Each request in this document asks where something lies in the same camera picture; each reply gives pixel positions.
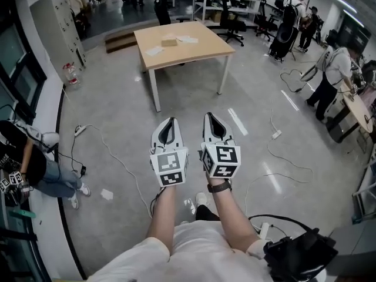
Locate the white metal shelf rack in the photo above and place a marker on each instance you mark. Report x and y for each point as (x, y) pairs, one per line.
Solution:
(232, 1)

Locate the brown wooden steps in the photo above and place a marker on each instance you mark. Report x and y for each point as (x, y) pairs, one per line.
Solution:
(120, 40)

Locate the wooden table with white legs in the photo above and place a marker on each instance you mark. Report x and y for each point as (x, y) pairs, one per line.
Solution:
(188, 50)

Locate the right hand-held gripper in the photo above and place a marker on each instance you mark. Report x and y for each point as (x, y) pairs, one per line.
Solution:
(226, 154)

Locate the black wristwatch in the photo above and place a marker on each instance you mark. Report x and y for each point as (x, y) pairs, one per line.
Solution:
(218, 187)

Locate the large clear water bottle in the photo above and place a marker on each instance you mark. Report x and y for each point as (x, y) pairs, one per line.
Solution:
(72, 76)

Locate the person's left forearm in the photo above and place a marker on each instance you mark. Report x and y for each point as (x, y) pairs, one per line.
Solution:
(163, 213)

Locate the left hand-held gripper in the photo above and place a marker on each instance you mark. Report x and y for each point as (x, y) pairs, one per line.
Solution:
(169, 161)

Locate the person's right forearm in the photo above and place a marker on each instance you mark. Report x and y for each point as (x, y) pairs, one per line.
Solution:
(232, 216)

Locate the person's white shirt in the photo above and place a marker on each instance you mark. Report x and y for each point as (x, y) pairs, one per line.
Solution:
(199, 257)

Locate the hanging coats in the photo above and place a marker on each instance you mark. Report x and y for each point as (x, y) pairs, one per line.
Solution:
(77, 9)

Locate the round wooden table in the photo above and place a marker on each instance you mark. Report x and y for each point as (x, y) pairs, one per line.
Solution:
(357, 106)

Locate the white power strip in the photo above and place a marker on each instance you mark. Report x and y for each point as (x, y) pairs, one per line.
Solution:
(80, 130)
(276, 134)
(264, 231)

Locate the black shoulder bag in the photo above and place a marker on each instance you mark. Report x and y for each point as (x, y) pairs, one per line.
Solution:
(296, 254)

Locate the white grey dome device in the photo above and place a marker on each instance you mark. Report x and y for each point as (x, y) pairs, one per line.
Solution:
(308, 73)

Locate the person's white shoe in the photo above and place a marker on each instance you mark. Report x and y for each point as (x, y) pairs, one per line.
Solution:
(201, 199)

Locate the grey locker cabinet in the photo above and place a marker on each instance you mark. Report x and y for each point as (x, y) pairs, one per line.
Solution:
(58, 31)

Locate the black framed window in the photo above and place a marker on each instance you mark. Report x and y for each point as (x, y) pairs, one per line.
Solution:
(14, 69)

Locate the black power adapter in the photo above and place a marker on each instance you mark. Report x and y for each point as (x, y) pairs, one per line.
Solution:
(83, 171)

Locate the person's black trousers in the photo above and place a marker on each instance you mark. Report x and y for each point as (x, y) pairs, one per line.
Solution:
(205, 213)

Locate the small cardboard box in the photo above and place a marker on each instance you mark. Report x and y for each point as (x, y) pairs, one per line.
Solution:
(169, 43)

